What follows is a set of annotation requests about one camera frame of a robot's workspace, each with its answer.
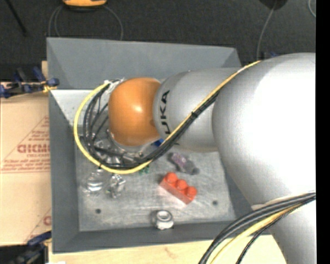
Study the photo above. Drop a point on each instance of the red toy building brick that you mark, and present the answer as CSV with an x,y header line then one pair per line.
x,y
179,187

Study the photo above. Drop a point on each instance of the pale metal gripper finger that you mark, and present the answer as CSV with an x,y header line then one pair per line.
x,y
115,186
94,182

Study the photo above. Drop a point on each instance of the grey metal bin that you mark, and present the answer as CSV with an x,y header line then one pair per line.
x,y
143,208

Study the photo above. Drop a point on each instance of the purple and grey small block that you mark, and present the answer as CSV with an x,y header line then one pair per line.
x,y
182,161

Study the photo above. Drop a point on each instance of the brown cardboard board red print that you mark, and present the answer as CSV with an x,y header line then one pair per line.
x,y
23,147

